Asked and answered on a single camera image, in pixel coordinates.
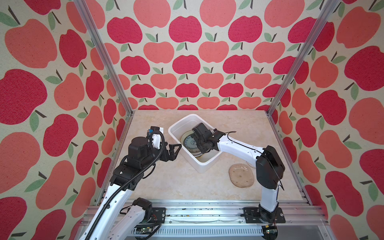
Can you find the brown translucent glass plate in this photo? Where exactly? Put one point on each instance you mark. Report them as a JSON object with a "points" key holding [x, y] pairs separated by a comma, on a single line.
{"points": [[241, 175]]}

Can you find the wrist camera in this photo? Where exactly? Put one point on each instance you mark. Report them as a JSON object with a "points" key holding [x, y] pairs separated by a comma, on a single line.
{"points": [[142, 150], [201, 132]]}

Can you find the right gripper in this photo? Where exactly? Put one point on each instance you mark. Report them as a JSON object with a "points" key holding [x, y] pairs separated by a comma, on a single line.
{"points": [[201, 148]]}

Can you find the left aluminium frame post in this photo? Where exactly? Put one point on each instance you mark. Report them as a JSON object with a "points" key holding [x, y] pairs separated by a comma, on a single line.
{"points": [[103, 53]]}

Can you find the beige plate brown rim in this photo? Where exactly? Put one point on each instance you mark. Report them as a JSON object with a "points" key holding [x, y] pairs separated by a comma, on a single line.
{"points": [[188, 141]]}

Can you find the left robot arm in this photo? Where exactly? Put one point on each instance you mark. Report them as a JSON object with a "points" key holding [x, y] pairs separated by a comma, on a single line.
{"points": [[104, 226]]}

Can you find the clear glass plate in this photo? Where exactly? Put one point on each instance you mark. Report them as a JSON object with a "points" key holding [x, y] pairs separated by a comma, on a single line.
{"points": [[252, 164]]}

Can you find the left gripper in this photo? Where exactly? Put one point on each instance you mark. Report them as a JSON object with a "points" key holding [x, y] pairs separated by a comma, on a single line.
{"points": [[172, 155]]}

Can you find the aluminium frame post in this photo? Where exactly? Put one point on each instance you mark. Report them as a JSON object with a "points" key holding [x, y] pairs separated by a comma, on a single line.
{"points": [[320, 23], [103, 53]]}

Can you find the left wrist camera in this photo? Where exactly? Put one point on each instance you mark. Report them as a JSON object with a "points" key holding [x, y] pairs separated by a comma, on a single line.
{"points": [[142, 150]]}

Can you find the right aluminium frame post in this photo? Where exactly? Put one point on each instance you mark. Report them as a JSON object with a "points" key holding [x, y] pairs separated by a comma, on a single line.
{"points": [[320, 23]]}

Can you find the white plastic bin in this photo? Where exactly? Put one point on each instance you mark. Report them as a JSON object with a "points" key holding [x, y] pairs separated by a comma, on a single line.
{"points": [[178, 131]]}

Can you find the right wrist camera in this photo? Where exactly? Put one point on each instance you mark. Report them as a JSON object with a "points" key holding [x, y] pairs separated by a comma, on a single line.
{"points": [[201, 132]]}

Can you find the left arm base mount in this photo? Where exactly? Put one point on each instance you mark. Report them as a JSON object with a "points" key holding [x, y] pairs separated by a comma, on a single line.
{"points": [[155, 216]]}

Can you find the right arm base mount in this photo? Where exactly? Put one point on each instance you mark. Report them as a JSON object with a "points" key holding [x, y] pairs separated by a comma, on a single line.
{"points": [[261, 216]]}

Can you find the teal patterned plate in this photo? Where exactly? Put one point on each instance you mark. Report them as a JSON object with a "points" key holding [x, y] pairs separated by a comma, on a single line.
{"points": [[197, 153]]}

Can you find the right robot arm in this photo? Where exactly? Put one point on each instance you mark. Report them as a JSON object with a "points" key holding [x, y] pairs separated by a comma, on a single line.
{"points": [[269, 166]]}

